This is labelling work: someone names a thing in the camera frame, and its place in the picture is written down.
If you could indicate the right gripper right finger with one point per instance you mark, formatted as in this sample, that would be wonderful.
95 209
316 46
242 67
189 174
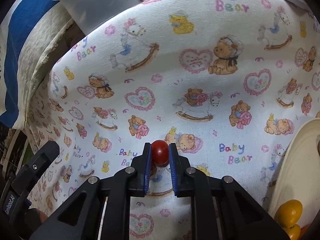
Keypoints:
220 208

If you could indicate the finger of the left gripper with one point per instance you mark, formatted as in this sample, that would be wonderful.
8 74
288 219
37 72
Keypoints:
33 170

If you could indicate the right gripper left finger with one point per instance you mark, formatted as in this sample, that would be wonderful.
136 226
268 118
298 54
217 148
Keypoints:
100 208

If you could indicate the small yellow orange kumquat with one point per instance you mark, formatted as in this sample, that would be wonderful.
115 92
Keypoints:
289 213

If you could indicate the red cherry tomato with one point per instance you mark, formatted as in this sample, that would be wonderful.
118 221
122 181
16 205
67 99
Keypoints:
160 152
156 170

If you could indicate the person's left hand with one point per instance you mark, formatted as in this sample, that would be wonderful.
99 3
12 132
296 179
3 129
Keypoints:
34 218

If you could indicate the cream round plate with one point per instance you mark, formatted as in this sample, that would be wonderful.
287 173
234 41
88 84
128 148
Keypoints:
299 174

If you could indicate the orange mandarin in plate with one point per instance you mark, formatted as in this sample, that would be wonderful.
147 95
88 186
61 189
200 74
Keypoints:
305 232

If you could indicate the striped Paris cloth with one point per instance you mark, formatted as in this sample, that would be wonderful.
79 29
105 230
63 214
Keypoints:
30 31

